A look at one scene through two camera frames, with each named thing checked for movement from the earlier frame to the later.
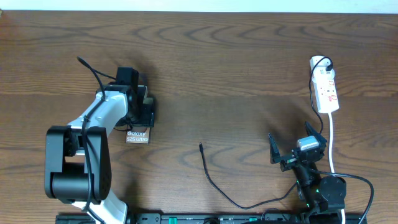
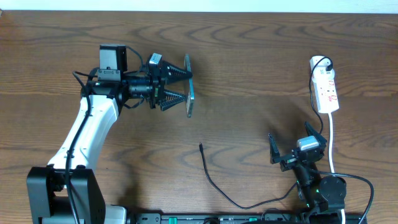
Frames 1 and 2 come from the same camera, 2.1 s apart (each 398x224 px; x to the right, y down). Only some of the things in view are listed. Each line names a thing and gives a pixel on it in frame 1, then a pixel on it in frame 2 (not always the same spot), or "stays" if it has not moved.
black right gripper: (275, 156) stays
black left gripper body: (145, 115) → (156, 85)
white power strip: (323, 80) stays
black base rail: (226, 218) stays
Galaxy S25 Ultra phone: (139, 135) → (190, 102)
